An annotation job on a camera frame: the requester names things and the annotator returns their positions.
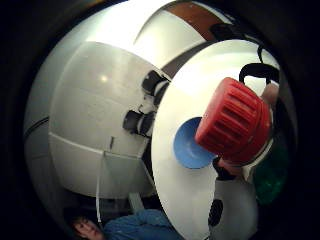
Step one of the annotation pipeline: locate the white hanging strap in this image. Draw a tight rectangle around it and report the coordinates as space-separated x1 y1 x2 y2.
95 150 106 223

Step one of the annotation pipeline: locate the the person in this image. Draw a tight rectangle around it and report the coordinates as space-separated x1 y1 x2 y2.
64 208 178 240

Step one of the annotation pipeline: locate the white desk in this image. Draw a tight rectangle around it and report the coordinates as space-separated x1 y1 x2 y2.
48 41 172 200

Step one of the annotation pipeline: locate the black chair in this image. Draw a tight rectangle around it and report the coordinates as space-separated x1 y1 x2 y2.
122 109 156 138
141 69 172 98

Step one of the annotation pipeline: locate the black cable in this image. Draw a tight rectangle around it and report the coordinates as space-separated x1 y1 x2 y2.
209 22 265 64

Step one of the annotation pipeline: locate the white device with black grille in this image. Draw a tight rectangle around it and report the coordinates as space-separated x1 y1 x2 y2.
207 179 260 240

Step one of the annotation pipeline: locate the blue bowl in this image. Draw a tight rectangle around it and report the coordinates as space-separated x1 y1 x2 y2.
172 116 218 170

